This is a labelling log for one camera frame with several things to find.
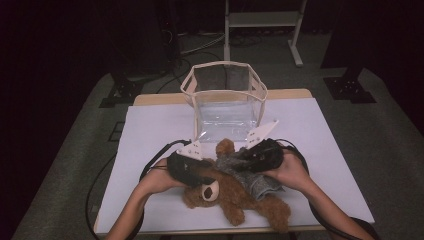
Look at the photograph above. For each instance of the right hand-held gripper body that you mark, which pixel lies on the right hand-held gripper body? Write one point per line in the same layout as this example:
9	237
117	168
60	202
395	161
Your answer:
266	155

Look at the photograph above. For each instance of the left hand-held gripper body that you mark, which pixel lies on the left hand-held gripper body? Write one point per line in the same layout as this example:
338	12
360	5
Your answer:
183	166

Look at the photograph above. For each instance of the grey knitted cloth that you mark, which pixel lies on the grey knitted cloth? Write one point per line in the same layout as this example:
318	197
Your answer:
256	186

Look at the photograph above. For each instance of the brown teddy bear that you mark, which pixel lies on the brown teddy bear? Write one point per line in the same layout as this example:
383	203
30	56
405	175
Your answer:
240	203

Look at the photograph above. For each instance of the clear plastic bag beige trim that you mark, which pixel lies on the clear plastic bag beige trim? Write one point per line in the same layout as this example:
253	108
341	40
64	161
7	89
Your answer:
230	116

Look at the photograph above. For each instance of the person's left hand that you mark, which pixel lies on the person's left hand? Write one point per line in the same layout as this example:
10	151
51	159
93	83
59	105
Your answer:
158	178

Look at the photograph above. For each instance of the person's right hand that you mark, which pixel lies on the person's right hand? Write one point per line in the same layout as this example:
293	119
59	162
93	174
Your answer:
293	175

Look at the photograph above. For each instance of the white table sheet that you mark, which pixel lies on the white table sheet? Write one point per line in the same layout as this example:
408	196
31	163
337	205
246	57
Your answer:
160	126

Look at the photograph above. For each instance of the wooden table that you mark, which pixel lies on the wooden table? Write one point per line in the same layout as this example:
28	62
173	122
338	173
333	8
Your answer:
156	99

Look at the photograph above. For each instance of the dark floor outlet box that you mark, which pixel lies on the dark floor outlet box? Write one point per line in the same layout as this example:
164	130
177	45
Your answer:
116	131

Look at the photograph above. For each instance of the black stand base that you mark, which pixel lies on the black stand base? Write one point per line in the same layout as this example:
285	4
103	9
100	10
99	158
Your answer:
121	91
350	90

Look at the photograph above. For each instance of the person's black clothing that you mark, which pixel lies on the person's black clothing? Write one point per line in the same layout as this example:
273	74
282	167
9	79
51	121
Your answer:
368	228

